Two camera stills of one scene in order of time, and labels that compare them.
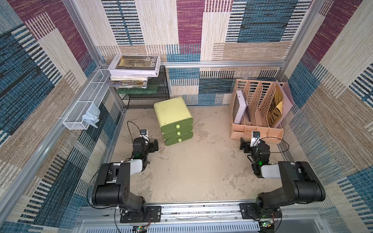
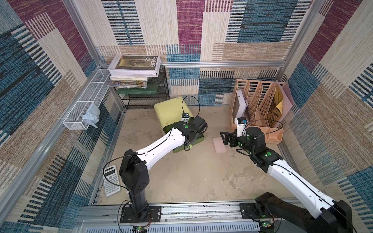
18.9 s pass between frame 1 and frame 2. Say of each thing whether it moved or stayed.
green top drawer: moved
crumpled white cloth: stayed
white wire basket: stayed
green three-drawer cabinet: stayed
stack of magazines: stayed
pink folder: stayed
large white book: stayed
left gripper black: moved
